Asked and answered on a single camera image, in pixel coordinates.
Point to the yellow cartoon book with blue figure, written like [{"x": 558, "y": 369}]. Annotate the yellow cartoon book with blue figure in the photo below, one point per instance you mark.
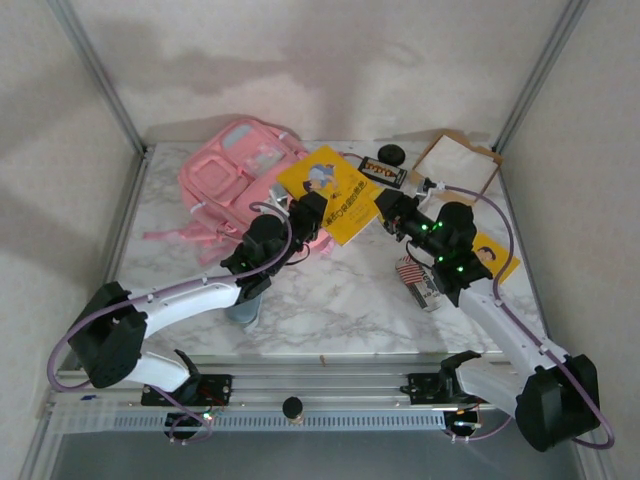
[{"x": 345, "y": 200}]

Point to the yellow cartoon book with dark-haired figure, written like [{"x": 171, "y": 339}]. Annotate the yellow cartoon book with dark-haired figure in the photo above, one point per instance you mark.
[{"x": 500, "y": 255}]

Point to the red striped flag pencil pouch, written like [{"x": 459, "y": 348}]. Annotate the red striped flag pencil pouch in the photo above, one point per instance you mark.
[{"x": 420, "y": 285}]

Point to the pink backpack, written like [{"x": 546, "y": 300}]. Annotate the pink backpack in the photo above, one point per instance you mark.
[{"x": 220, "y": 175}]

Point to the grey-blue pencil case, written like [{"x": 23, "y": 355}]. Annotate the grey-blue pencil case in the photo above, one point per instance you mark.
[{"x": 245, "y": 315}]

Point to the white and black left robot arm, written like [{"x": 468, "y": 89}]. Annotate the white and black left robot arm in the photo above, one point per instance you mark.
[{"x": 190, "y": 300}]

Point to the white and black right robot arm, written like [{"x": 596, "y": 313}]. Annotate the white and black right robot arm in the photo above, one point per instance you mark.
[{"x": 505, "y": 330}]

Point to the brown cardboard box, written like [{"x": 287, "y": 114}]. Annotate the brown cardboard box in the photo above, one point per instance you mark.
[{"x": 440, "y": 192}]

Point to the black round wheel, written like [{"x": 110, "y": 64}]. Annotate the black round wheel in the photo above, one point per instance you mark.
[{"x": 391, "y": 152}]

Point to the white paper sheet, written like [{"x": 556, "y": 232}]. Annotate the white paper sheet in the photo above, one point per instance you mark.
[{"x": 455, "y": 165}]

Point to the black round knob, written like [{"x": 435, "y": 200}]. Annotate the black round knob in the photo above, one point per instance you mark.
[{"x": 293, "y": 407}]

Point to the black controller board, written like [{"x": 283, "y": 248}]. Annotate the black controller board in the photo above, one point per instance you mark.
[
  {"x": 465, "y": 421},
  {"x": 187, "y": 421}
]

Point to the small blue tag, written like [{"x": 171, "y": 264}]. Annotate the small blue tag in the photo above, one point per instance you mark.
[{"x": 89, "y": 397}]

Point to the black frame with brown beads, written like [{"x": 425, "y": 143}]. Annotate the black frame with brown beads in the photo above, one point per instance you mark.
[{"x": 385, "y": 171}]

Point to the aluminium side rail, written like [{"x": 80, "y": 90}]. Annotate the aluminium side rail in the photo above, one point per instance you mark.
[{"x": 120, "y": 235}]

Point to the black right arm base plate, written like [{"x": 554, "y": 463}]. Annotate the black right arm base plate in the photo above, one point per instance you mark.
[{"x": 425, "y": 387}]

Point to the aluminium frame rails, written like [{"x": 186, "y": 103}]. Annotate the aluminium frame rails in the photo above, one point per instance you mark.
[{"x": 325, "y": 387}]

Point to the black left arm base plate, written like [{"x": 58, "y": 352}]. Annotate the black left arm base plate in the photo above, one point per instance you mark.
[{"x": 215, "y": 390}]

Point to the aluminium corner post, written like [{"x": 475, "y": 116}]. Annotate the aluminium corner post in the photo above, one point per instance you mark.
[
  {"x": 100, "y": 75},
  {"x": 540, "y": 75}
]

